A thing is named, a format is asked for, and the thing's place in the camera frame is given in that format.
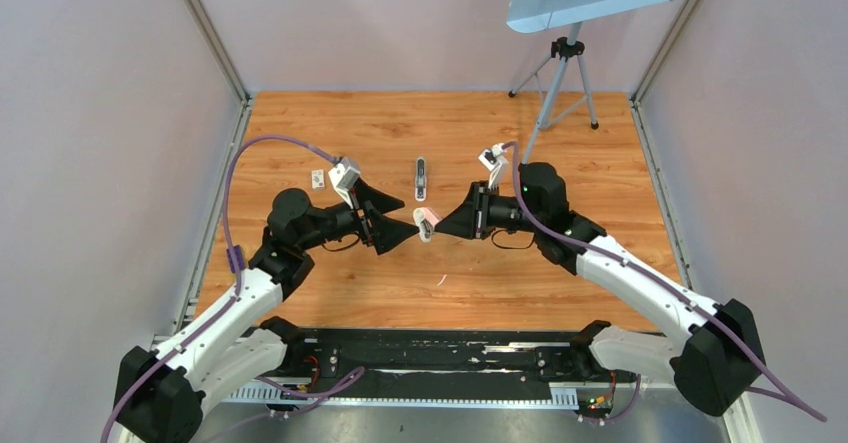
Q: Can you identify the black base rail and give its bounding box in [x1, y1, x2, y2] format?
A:
[211, 323, 651, 421]

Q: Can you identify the white staple box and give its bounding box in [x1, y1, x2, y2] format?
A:
[311, 170, 326, 190]

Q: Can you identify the grey white stapler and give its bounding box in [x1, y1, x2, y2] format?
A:
[415, 156, 427, 202]

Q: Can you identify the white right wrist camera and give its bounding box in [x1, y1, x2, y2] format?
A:
[478, 143, 511, 191]

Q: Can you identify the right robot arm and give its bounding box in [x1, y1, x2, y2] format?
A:
[435, 162, 765, 416]

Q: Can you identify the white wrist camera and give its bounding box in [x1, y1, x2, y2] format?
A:
[478, 143, 511, 191]
[328, 156, 361, 208]

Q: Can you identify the purple toy brick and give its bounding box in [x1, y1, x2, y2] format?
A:
[226, 245, 247, 275]

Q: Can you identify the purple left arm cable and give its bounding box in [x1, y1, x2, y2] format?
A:
[99, 134, 342, 443]

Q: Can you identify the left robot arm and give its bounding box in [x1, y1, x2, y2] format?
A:
[101, 180, 419, 442]

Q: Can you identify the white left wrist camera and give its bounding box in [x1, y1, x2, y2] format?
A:
[328, 156, 361, 208]

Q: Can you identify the silver tripod stand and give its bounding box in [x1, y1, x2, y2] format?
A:
[507, 21, 600, 164]

